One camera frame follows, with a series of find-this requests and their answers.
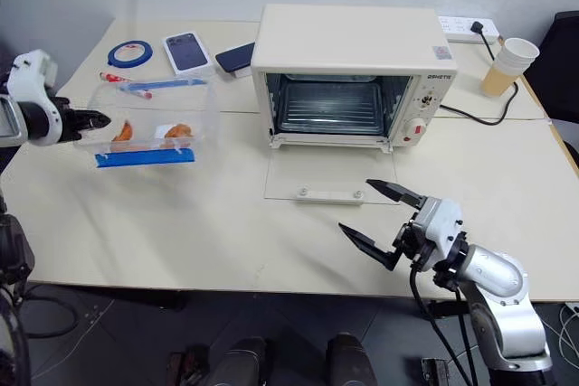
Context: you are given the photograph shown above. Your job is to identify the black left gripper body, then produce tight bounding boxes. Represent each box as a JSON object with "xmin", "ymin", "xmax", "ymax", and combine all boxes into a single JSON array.
[{"xmin": 52, "ymin": 96, "xmax": 88, "ymax": 144}]

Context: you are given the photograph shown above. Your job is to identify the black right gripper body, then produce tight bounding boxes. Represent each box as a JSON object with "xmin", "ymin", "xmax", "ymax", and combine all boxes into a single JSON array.
[{"xmin": 393, "ymin": 198, "xmax": 438, "ymax": 273}]

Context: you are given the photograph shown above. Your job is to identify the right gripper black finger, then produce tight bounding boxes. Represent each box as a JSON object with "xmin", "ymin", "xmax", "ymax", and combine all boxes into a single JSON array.
[
  {"xmin": 365, "ymin": 178, "xmax": 429, "ymax": 212},
  {"xmin": 337, "ymin": 221, "xmax": 404, "ymax": 273}
]

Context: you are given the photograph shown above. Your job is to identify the clear plastic food container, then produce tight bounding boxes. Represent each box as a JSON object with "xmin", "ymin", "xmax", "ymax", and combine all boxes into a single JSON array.
[{"xmin": 73, "ymin": 80, "xmax": 222, "ymax": 171}]

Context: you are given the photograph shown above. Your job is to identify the orange fried food piece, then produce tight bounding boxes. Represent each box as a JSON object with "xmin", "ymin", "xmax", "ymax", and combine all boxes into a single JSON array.
[
  {"xmin": 111, "ymin": 119, "xmax": 135, "ymax": 143},
  {"xmin": 163, "ymin": 122, "xmax": 195, "ymax": 139}
]

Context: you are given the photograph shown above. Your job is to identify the white red oven knob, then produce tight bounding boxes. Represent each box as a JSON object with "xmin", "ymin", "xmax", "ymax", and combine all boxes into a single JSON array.
[{"xmin": 401, "ymin": 117, "xmax": 429, "ymax": 139}]

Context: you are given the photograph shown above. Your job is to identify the glass oven door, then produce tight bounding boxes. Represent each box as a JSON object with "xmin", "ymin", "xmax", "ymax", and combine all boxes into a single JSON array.
[{"xmin": 263, "ymin": 145, "xmax": 400, "ymax": 205}]

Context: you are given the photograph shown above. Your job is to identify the metal oven rack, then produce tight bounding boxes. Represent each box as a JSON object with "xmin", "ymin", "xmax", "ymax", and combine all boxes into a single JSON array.
[{"xmin": 275, "ymin": 81, "xmax": 386, "ymax": 135}]

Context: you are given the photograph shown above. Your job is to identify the cream toaster oven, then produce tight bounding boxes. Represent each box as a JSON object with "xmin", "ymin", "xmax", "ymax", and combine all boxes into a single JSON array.
[{"xmin": 250, "ymin": 3, "xmax": 459, "ymax": 153}]

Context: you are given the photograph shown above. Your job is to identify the red white marker pen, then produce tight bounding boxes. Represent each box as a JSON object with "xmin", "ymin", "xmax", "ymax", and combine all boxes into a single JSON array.
[
  {"xmin": 119, "ymin": 84, "xmax": 154, "ymax": 100},
  {"xmin": 98, "ymin": 71, "xmax": 133, "ymax": 85}
]

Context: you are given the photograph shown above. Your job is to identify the wide blue tape strip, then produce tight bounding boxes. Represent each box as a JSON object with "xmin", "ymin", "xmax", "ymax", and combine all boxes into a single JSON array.
[{"xmin": 94, "ymin": 147, "xmax": 197, "ymax": 170}]

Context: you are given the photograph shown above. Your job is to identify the blue tape roll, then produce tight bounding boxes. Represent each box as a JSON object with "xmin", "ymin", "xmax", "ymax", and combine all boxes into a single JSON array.
[{"xmin": 107, "ymin": 38, "xmax": 155, "ymax": 71}]

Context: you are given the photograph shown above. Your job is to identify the narrow blue tape strip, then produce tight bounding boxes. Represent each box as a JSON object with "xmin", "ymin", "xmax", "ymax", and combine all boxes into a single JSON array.
[{"xmin": 116, "ymin": 79, "xmax": 210, "ymax": 92}]

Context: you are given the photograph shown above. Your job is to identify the smartphone retail box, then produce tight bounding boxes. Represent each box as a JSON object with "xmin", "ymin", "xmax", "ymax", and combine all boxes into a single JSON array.
[{"xmin": 162, "ymin": 31, "xmax": 216, "ymax": 78}]

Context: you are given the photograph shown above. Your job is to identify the dark rounded shape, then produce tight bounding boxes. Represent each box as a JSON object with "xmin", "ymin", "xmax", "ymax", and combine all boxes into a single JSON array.
[
  {"xmin": 325, "ymin": 332, "xmax": 377, "ymax": 386},
  {"xmin": 211, "ymin": 335, "xmax": 273, "ymax": 386}
]

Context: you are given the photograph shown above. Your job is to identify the small dark metal block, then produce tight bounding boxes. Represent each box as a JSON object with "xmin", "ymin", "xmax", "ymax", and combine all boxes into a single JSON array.
[{"xmin": 420, "ymin": 357, "xmax": 454, "ymax": 386}]

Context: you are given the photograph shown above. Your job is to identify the dark smartphone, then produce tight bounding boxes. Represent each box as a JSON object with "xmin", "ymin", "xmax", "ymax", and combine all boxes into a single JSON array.
[{"xmin": 214, "ymin": 41, "xmax": 257, "ymax": 80}]

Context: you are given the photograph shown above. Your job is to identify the stacked paper cups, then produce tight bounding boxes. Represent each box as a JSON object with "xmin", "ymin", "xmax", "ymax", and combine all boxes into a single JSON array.
[{"xmin": 479, "ymin": 36, "xmax": 541, "ymax": 99}]

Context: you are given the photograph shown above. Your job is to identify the white power strip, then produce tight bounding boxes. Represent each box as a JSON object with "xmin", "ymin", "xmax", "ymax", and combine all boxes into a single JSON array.
[{"xmin": 437, "ymin": 14, "xmax": 501, "ymax": 46}]

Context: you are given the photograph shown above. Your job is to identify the black chair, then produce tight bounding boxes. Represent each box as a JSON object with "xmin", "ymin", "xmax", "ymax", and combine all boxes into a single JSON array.
[{"xmin": 523, "ymin": 10, "xmax": 579, "ymax": 126}]

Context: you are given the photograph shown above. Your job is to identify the reddish brown floor object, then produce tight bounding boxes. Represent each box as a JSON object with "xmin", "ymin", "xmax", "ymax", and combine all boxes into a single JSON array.
[{"xmin": 168, "ymin": 344, "xmax": 214, "ymax": 386}]

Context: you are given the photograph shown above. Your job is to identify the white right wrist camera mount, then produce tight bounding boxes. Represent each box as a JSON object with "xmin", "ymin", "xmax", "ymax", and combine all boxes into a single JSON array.
[{"xmin": 413, "ymin": 196, "xmax": 468, "ymax": 266}]

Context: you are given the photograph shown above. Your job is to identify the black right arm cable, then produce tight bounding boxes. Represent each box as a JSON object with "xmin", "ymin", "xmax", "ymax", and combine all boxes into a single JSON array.
[{"xmin": 408, "ymin": 262, "xmax": 481, "ymax": 386}]

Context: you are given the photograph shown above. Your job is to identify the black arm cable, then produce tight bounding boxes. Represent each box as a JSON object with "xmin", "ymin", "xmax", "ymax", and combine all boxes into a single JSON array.
[
  {"xmin": 0, "ymin": 194, "xmax": 36, "ymax": 386},
  {"xmin": 408, "ymin": 262, "xmax": 481, "ymax": 386}
]

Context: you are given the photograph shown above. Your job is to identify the cream oven door handle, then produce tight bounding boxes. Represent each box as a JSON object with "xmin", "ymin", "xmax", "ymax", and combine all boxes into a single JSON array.
[{"xmin": 295, "ymin": 186, "xmax": 365, "ymax": 202}]

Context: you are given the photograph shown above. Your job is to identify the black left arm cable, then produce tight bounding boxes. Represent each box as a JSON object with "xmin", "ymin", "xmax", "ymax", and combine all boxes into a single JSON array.
[{"xmin": 0, "ymin": 194, "xmax": 36, "ymax": 386}]

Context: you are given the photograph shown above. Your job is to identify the black oven power cable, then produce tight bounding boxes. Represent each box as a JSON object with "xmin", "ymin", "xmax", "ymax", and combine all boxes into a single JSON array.
[{"xmin": 439, "ymin": 20, "xmax": 520, "ymax": 127}]

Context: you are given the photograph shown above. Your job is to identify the white floor cables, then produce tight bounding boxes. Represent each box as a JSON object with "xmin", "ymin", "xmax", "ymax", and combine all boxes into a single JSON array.
[{"xmin": 557, "ymin": 301, "xmax": 579, "ymax": 370}]

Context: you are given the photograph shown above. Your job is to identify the black floor cable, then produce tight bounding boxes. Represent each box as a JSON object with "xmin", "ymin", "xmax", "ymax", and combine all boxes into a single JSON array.
[{"xmin": 20, "ymin": 294, "xmax": 79, "ymax": 339}]

